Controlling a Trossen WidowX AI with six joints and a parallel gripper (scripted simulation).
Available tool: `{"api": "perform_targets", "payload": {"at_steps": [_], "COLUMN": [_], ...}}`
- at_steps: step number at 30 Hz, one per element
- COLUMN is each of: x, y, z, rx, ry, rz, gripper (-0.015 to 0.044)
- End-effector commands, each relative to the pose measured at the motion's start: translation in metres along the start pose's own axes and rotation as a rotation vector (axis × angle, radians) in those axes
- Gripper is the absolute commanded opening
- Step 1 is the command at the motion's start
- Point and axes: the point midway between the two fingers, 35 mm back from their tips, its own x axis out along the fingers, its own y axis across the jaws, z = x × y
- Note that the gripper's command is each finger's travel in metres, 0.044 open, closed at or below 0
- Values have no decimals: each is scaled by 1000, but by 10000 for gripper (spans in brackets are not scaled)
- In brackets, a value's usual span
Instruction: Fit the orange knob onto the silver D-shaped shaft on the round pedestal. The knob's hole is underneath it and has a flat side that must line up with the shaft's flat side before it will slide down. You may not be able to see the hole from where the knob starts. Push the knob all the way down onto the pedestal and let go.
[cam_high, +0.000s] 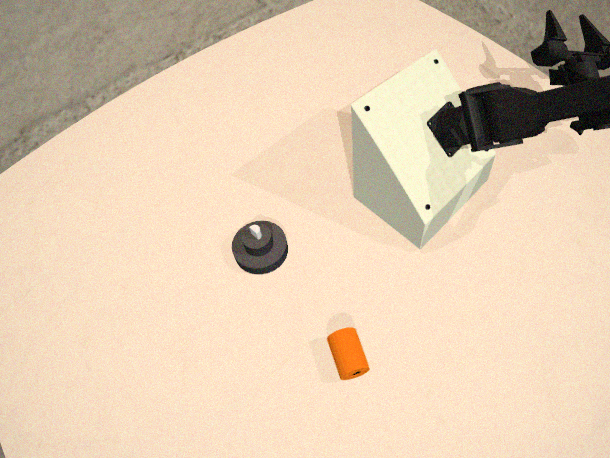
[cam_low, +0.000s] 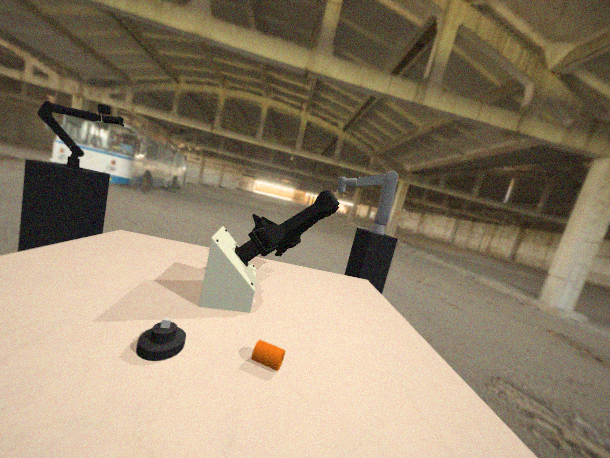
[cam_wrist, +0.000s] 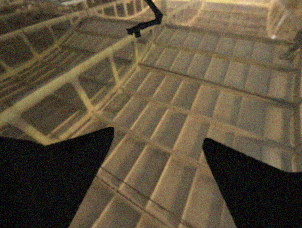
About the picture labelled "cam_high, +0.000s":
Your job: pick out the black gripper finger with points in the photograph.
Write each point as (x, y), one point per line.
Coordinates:
(553, 29)
(592, 37)

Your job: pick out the orange knob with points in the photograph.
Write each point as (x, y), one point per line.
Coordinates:
(347, 352)

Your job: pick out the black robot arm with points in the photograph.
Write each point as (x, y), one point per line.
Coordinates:
(506, 115)

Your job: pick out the dark grey round pedestal with silver shaft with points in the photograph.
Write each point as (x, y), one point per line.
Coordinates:
(260, 247)

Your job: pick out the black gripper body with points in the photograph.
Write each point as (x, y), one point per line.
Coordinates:
(580, 66)

